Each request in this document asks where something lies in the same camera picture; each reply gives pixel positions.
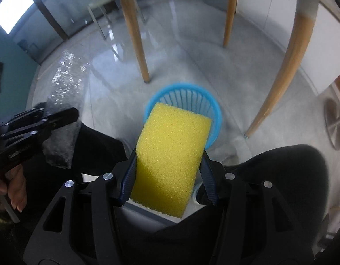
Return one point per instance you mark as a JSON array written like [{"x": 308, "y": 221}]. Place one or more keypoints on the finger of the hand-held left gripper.
[
  {"x": 26, "y": 117},
  {"x": 59, "y": 118}
]

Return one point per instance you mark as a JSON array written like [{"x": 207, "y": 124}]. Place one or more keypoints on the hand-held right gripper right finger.
[{"x": 208, "y": 180}]

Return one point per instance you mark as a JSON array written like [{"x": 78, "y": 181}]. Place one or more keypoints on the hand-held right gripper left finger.
[{"x": 128, "y": 178}]

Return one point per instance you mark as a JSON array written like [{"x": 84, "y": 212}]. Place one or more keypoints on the yellow sponge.
[{"x": 170, "y": 154}]

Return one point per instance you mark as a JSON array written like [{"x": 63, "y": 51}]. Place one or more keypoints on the blue plastic basket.
[{"x": 217, "y": 116}]

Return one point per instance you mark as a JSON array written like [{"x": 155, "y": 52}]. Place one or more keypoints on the person's left hand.
[{"x": 15, "y": 187}]

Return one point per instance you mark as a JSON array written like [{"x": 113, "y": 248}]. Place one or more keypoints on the person's right sneaker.
[{"x": 199, "y": 194}]

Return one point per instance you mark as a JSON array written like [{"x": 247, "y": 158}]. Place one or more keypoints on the grey fuzzy cloth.
[{"x": 62, "y": 143}]

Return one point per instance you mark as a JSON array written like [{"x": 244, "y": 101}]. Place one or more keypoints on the person's left leg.
[{"x": 98, "y": 149}]

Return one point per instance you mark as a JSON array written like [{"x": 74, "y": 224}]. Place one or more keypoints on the person's leg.
[
  {"x": 283, "y": 171},
  {"x": 98, "y": 149}
]

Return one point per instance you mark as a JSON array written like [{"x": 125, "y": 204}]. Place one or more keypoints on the person's right leg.
[{"x": 283, "y": 171}]

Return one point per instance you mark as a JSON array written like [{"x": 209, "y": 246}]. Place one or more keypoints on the large black-framed window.
[{"x": 12, "y": 8}]

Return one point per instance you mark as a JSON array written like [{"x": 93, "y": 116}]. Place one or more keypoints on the round white table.
[{"x": 134, "y": 33}]

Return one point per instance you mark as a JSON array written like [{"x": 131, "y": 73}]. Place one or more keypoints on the steel stand base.
[{"x": 335, "y": 124}]

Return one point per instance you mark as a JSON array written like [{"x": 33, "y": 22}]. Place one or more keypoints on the white kitchen counter cabinet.
[{"x": 269, "y": 5}]

